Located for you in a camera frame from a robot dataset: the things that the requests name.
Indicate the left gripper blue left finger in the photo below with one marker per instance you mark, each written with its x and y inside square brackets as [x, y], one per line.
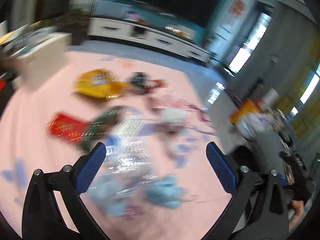
[42, 217]

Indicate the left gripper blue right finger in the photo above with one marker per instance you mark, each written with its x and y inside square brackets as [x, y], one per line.
[257, 209]

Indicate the red cigarette carton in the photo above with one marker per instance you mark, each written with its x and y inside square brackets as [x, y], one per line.
[67, 127]

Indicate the green snack wrapper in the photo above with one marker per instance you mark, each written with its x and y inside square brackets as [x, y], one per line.
[100, 126]

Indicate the white blue paper box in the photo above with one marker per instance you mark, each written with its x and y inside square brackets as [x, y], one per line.
[130, 128]

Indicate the yellow snack bag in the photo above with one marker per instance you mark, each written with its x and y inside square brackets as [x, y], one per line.
[100, 84]

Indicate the dark green wrapper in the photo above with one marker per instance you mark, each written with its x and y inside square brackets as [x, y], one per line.
[139, 83]

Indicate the red wrapper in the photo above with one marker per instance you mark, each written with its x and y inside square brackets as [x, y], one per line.
[157, 83]

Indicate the white plastic bag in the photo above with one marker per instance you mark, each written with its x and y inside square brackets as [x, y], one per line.
[250, 124]

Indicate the orange shopping bag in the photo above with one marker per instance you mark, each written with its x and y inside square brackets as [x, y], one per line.
[249, 106]

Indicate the pink patterned tablecloth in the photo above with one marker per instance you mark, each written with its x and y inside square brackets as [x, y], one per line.
[41, 129]

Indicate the pink plastic wrapper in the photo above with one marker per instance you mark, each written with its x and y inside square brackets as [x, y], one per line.
[172, 113]

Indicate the white wooden box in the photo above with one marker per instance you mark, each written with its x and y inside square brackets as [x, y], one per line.
[38, 64]

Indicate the right red Chinese knot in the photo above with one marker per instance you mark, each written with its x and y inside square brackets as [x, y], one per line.
[237, 8]

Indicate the white TV cabinet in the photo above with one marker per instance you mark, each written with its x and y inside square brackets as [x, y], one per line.
[141, 35]

